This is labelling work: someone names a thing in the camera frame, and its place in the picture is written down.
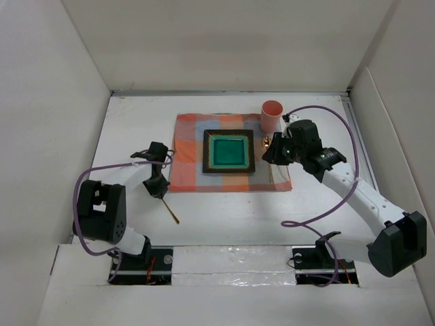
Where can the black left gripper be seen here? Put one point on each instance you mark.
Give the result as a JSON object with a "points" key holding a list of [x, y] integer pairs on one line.
{"points": [[158, 191]]}

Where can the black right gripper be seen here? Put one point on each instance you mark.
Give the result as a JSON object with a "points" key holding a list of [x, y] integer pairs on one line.
{"points": [[272, 153]]}

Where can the checkered orange blue cloth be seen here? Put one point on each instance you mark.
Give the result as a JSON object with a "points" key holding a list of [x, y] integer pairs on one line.
{"points": [[187, 175]]}

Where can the gold fork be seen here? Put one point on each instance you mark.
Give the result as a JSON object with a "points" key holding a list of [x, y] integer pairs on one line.
{"points": [[175, 218]]}

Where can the green black square plate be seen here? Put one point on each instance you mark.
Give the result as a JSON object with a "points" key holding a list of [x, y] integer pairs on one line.
{"points": [[228, 152]]}

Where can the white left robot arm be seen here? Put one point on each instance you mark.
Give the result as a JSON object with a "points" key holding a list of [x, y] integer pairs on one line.
{"points": [[99, 209]]}

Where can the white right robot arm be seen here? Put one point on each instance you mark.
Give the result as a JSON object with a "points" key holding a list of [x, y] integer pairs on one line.
{"points": [[399, 239]]}

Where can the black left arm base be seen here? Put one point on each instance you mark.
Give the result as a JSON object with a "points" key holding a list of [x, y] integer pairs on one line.
{"points": [[154, 271]]}

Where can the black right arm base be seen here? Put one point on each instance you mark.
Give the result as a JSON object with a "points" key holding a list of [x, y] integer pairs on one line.
{"points": [[313, 265]]}

